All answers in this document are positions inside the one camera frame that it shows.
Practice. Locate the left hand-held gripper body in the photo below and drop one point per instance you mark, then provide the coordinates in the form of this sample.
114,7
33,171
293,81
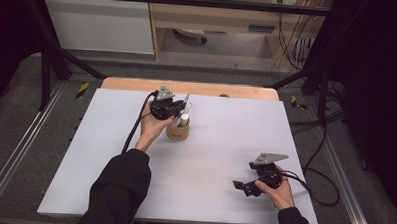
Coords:
163,109

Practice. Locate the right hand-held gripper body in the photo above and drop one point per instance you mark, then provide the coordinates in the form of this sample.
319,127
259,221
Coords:
269,176

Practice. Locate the clear white pen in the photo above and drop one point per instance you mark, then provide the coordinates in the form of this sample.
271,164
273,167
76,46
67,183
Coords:
186,99

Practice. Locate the thin white pen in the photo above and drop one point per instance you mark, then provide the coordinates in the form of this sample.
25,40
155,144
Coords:
189,108

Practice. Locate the white cylindrical stick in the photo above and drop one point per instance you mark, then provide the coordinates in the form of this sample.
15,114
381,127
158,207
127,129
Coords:
184,120

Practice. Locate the wooden pen holder cup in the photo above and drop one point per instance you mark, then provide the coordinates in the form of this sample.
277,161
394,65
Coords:
177,133

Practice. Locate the person's right hand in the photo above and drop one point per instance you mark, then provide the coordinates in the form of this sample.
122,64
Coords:
282,196

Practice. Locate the person's left hand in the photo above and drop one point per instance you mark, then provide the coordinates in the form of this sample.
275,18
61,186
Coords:
149,130

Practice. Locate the wooden table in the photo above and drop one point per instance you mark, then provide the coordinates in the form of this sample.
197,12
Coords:
220,89

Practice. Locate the office chair base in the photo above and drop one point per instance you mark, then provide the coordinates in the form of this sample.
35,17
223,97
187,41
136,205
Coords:
191,33

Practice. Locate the yellow black floor tape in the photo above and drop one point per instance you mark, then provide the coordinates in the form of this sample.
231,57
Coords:
82,90
297,102

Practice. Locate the wooden desk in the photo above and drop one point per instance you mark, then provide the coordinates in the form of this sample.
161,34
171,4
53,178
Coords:
216,17

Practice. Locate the black metal stand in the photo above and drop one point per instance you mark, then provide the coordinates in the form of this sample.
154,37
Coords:
46,80
323,96

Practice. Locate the white cabinet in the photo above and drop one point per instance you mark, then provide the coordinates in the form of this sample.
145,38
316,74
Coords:
99,25

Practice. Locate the black curtain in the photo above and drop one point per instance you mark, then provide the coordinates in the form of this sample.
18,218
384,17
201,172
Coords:
371,81
9,35

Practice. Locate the aluminium floor rail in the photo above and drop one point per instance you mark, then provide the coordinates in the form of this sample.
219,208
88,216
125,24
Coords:
21,149
347,194

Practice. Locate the black metal frame bar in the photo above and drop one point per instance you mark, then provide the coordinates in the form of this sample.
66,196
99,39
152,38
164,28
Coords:
190,1

